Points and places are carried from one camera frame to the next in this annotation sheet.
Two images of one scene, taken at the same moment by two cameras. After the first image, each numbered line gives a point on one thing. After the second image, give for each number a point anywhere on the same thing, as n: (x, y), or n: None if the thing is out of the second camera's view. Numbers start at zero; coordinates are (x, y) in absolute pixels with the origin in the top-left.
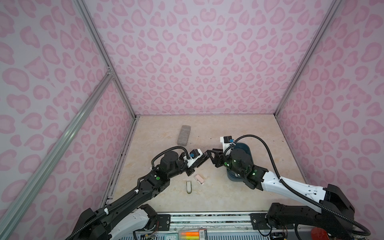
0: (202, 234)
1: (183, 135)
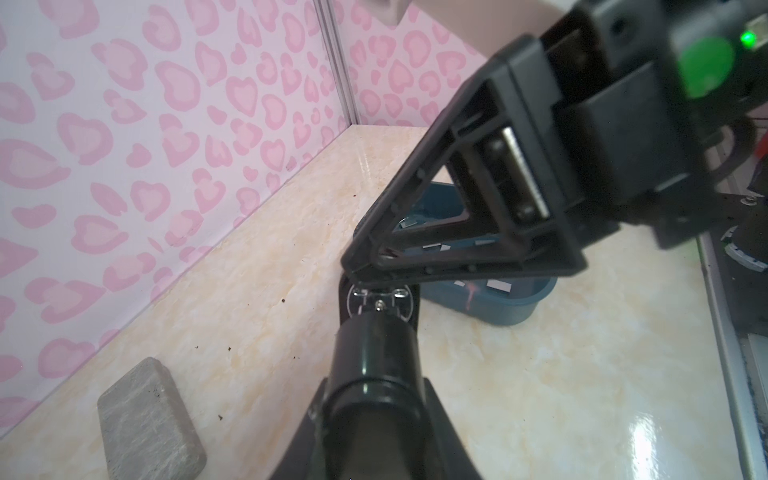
0: None
1: (146, 431)
